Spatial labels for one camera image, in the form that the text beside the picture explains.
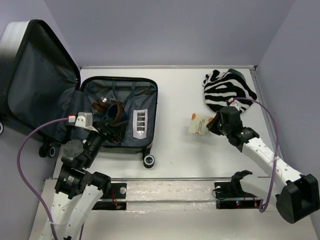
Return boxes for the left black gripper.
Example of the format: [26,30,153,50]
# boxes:
[84,117,130,167]

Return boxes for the dark blue cup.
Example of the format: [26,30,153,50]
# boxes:
[107,104,122,124]

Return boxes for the brown leather belt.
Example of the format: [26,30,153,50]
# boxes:
[91,96,128,125]

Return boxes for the white orange card packet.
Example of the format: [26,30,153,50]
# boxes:
[188,113,214,136]

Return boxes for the clear blue pin package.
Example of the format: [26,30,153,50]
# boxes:
[132,109,148,140]

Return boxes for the zebra striped cloth bag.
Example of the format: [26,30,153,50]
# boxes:
[202,68,258,113]

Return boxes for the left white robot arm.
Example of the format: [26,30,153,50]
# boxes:
[39,119,125,240]

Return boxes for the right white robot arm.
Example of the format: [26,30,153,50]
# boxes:
[206,106,320,224]

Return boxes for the black open suitcase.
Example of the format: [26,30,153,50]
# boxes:
[0,19,158,168]

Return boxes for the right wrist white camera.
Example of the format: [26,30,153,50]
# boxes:
[227,98,246,113]

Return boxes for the wrist white camera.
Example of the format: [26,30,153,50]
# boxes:
[227,98,246,113]
[74,112,98,132]

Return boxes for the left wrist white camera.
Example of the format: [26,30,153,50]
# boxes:
[74,112,98,132]

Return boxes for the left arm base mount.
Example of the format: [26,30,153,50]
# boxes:
[92,182,127,211]

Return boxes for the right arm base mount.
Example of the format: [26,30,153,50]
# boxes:
[211,170,261,210]

